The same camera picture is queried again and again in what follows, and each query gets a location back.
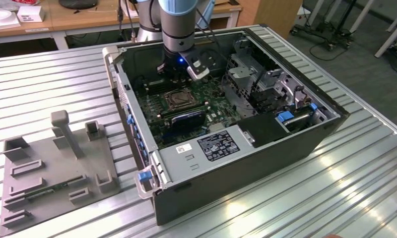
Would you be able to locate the square CPU chip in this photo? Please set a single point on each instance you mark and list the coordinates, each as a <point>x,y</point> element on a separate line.
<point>181,97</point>

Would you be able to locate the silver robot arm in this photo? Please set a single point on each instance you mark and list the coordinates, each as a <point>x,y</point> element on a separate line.
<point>178,32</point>

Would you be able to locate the CPU socket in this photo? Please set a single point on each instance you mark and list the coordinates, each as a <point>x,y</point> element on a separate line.
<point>187,106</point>

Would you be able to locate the blue slot clip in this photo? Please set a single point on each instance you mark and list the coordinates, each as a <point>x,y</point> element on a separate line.
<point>129,119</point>

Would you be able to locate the green RAM stick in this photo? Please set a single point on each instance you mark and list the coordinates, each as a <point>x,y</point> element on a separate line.
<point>181,112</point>
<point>41,193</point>

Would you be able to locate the green motherboard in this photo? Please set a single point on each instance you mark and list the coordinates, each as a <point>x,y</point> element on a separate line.
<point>218,99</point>

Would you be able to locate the grey metal drive cage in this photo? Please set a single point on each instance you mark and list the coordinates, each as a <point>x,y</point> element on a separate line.
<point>241,72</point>

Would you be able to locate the black graphics card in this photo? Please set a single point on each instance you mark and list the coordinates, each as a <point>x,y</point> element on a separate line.
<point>187,121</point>

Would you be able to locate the wooden desk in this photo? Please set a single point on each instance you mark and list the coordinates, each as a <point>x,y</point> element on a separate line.
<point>85,17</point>

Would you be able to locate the black plastic shroud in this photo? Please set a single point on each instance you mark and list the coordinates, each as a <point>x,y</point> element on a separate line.
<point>261,130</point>

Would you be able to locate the grey power supply unit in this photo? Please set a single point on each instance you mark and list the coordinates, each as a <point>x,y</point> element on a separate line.
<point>181,163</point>

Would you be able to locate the wooden cabinet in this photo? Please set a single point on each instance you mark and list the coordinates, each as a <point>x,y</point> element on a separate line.
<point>277,15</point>

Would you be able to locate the blue plastic drive clip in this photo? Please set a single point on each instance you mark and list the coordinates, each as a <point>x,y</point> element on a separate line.
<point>283,116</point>

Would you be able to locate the black round base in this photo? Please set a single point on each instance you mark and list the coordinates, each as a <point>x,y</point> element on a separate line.
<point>77,3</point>

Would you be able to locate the black wheeled stand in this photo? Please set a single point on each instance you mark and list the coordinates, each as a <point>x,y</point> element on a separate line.
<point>294,31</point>

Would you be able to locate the blue case latch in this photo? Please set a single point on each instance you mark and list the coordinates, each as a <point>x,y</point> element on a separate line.
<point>143,176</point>

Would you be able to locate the small blue clip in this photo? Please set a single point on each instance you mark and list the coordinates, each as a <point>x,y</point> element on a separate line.
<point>313,107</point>

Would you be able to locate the white cardboard box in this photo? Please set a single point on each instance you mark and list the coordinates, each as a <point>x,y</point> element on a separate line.
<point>30,12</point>

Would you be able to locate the black PC case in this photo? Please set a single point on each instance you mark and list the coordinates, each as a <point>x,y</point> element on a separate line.
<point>234,186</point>

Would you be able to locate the red patterned bag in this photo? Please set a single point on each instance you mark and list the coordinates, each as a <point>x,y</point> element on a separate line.
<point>26,1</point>

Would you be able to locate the grey parts rack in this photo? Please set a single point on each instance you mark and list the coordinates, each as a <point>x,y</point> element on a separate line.
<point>51,173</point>

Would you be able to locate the white tray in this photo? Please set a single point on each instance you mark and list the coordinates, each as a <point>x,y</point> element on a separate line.
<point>0,18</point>

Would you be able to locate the white table leg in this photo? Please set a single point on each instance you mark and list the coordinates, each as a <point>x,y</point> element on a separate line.
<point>362,15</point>
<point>393,37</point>

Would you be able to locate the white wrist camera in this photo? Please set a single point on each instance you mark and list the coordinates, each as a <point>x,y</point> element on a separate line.
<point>198,72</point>

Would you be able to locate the silver hinged bracket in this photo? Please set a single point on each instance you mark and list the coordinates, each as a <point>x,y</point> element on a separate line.
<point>289,83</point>

